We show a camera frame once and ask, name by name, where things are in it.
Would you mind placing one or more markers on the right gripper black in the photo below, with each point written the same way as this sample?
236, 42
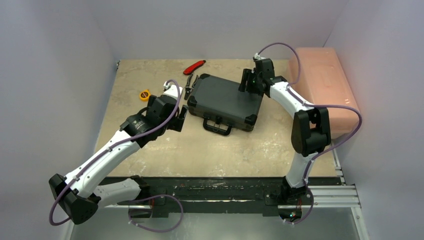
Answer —
247, 80

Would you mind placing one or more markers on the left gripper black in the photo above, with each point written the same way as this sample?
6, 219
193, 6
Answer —
176, 124

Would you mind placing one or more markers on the black poker set case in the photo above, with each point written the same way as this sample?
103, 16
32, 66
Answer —
222, 106

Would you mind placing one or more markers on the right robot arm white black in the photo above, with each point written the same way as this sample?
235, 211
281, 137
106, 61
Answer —
310, 133

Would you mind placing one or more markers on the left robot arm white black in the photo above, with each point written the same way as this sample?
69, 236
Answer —
79, 194

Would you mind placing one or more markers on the black pliers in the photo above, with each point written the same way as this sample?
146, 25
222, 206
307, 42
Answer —
190, 86

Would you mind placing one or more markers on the yellow tape measure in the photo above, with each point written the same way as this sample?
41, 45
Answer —
145, 95

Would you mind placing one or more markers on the pink plastic storage box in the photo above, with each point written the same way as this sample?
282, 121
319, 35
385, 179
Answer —
323, 82

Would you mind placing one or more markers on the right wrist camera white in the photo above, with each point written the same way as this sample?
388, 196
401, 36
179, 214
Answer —
257, 57

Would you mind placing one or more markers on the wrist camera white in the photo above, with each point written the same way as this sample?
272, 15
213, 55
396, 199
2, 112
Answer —
257, 57
172, 90

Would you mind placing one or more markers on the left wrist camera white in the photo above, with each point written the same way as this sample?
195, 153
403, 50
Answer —
172, 90

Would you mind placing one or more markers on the red handled knife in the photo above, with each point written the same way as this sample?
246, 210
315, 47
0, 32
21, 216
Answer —
190, 69

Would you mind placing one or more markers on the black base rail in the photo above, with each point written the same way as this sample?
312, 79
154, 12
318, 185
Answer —
268, 196

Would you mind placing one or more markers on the aluminium frame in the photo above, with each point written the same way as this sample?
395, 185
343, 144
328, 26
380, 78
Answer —
333, 214

